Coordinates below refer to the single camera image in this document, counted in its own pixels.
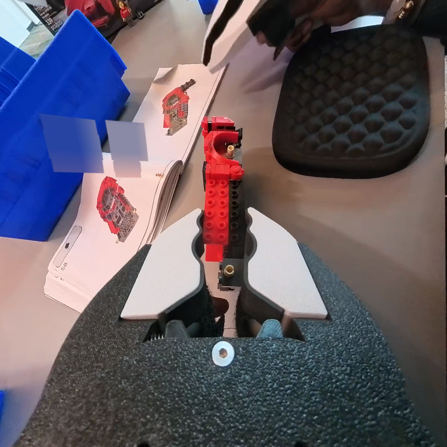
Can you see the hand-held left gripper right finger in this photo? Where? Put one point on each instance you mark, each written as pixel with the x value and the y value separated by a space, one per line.
pixel 279 265

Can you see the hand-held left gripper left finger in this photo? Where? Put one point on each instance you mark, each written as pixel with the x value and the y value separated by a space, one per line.
pixel 164 265

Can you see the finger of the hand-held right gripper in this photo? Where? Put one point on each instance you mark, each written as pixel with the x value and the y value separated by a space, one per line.
pixel 213 31
pixel 241 35

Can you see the red brick toy car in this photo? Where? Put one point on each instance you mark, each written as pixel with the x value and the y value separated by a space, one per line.
pixel 218 209

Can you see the person's right hand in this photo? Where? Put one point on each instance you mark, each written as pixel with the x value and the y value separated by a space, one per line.
pixel 342 8

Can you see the blue plastic bin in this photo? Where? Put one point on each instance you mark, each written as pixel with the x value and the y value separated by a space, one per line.
pixel 52 87
pixel 14 59
pixel 207 5

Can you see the white instruction booklet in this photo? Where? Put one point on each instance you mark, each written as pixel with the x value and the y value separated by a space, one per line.
pixel 174 104

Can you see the black honeycomb wrist rest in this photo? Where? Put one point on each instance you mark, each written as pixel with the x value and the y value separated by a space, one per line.
pixel 356 104

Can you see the black toy set box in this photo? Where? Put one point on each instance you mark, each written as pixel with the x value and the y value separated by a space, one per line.
pixel 87 10

